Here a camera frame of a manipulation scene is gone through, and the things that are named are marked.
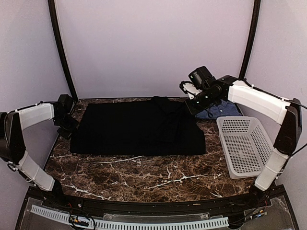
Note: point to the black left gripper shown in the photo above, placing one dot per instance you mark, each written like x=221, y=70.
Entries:
x=66, y=134

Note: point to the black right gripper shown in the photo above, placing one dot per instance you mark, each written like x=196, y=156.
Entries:
x=193, y=109

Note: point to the blue checkered shirt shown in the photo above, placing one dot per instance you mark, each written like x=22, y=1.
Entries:
x=216, y=111

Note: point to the black garment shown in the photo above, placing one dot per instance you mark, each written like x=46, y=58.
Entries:
x=155, y=127

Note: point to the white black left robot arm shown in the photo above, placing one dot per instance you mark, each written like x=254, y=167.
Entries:
x=12, y=144

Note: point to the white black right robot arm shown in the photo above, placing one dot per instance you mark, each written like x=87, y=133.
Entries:
x=204, y=90

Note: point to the white plastic laundry basket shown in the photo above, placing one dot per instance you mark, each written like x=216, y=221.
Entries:
x=246, y=145

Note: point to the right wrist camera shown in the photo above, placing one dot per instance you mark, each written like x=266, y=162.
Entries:
x=188, y=88

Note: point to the black right corner post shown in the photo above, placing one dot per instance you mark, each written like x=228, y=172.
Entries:
x=250, y=40

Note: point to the black corner post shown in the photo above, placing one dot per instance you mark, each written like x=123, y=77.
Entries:
x=250, y=40
x=60, y=48

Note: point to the black front table rail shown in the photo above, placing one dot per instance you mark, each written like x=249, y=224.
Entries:
x=233, y=205

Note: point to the black left corner post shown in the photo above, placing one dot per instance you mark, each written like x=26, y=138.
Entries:
x=60, y=48

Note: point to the white slotted cable duct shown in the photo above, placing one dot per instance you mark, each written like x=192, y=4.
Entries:
x=132, y=222

